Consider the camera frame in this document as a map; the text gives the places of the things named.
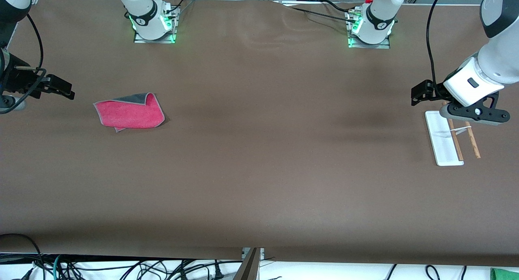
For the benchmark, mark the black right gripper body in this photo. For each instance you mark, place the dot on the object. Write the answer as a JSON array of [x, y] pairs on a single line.
[[18, 78]]

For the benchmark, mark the pink and grey towel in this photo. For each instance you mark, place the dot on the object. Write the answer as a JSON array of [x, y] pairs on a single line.
[[129, 115]]

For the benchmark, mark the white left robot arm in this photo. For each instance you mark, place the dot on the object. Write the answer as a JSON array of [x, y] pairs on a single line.
[[490, 69]]

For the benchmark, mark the white rack with wooden bars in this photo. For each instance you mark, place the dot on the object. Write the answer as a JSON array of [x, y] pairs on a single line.
[[444, 146]]

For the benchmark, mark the brown table cover sheet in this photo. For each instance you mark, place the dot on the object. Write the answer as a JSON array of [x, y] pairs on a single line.
[[259, 150]]

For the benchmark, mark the green cloth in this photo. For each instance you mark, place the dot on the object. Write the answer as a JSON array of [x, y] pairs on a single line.
[[505, 275]]

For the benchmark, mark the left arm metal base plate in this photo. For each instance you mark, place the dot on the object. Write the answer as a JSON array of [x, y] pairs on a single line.
[[371, 46]]

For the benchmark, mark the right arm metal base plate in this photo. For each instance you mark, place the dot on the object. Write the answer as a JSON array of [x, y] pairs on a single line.
[[142, 39]]

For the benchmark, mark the grey metal post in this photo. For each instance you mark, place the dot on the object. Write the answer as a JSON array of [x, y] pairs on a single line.
[[249, 270]]

